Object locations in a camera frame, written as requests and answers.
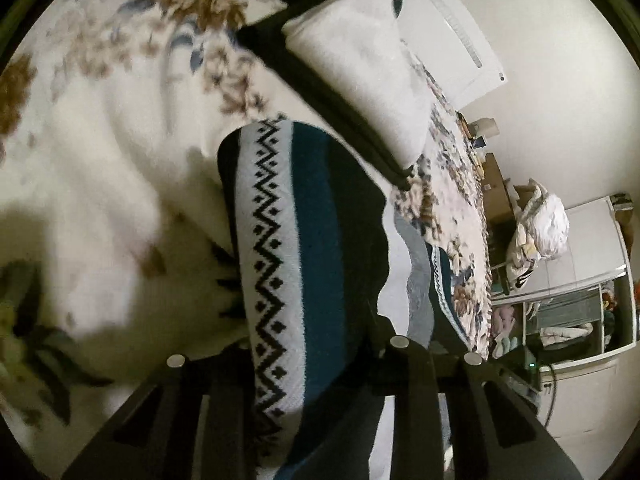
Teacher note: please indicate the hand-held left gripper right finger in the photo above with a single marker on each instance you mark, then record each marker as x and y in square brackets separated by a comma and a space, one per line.
[415, 400]

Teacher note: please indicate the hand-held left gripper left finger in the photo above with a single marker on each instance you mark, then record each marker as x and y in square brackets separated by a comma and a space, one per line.
[220, 410]

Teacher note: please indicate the dark patterned knit sweater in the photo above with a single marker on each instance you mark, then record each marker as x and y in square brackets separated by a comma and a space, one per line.
[315, 260]

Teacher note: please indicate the pink cloth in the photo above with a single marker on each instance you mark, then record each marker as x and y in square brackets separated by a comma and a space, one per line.
[505, 320]

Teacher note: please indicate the white folded jacket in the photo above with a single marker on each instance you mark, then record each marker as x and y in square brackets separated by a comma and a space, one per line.
[565, 334]

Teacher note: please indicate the white cloth bundle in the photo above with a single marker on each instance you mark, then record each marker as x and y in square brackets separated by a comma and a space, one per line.
[545, 225]

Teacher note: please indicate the cardboard box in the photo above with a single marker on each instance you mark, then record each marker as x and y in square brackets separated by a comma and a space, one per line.
[497, 185]

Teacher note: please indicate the white wardrobe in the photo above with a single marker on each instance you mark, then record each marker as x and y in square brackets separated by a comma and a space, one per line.
[585, 240]

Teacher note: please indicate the floral fleece blanket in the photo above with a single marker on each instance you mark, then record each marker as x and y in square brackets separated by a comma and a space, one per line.
[125, 135]

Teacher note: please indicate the white pillow with black edge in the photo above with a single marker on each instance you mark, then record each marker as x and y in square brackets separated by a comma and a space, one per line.
[360, 70]

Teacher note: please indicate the white wall panel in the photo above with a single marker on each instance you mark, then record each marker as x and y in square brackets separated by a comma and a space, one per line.
[450, 50]

